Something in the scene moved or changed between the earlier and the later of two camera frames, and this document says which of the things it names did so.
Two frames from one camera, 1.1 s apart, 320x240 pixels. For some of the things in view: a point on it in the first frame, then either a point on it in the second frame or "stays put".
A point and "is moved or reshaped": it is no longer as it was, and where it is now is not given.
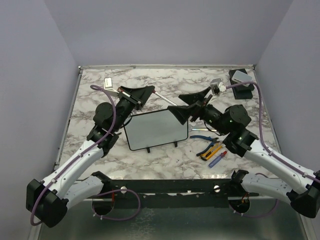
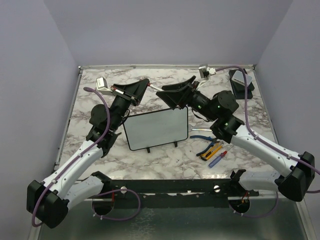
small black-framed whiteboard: (151, 129) stays put
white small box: (242, 77) stays put
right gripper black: (182, 112) -> (180, 97)
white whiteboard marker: (158, 94) is moved or reshaped
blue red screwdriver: (217, 159) stays put
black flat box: (241, 92) stays put
